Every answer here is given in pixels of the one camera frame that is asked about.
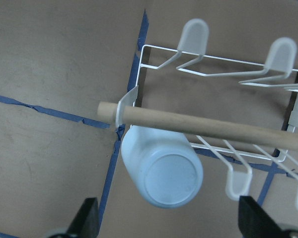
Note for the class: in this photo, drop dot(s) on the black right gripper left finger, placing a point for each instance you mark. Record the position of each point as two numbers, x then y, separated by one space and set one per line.
86 222

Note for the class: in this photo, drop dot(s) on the light blue plastic cup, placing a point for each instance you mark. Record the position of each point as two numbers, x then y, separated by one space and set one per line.
163 166

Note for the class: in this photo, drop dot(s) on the wooden rack dowel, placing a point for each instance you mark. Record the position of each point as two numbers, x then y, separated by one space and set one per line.
210 128

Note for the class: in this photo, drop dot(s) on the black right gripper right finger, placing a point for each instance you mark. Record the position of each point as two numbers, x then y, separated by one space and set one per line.
254 222

